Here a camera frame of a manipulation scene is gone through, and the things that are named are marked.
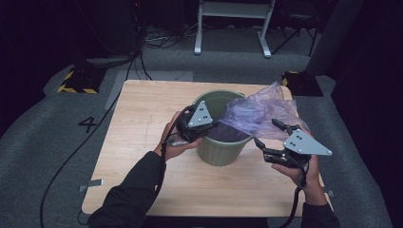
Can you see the green plastic trash bin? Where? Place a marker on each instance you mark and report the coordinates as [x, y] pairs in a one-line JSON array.
[[221, 152]]

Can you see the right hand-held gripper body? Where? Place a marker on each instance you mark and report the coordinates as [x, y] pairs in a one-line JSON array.
[[301, 145]]

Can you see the metal table bracket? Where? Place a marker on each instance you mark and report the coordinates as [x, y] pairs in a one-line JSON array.
[[330, 192], [93, 183]]

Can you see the white metal stand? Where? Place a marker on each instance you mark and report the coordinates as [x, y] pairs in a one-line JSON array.
[[234, 9]]

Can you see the black tripod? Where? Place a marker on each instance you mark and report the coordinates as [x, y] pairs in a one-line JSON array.
[[297, 22]]

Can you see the person's right hand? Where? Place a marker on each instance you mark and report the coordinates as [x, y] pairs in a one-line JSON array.
[[309, 180]]

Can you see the purple plastic bag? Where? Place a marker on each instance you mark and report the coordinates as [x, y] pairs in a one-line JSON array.
[[256, 114]]

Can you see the grey column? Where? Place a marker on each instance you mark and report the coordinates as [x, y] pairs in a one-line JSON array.
[[335, 34]]

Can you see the person's left hand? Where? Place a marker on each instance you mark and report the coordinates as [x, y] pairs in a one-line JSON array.
[[171, 150]]

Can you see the black yellow striped base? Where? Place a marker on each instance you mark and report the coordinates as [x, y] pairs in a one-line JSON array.
[[82, 80], [302, 84]]

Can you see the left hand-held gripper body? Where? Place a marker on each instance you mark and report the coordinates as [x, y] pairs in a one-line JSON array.
[[196, 122]]

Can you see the dark equipment stand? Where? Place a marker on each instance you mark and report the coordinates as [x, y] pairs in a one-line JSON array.
[[111, 31]]

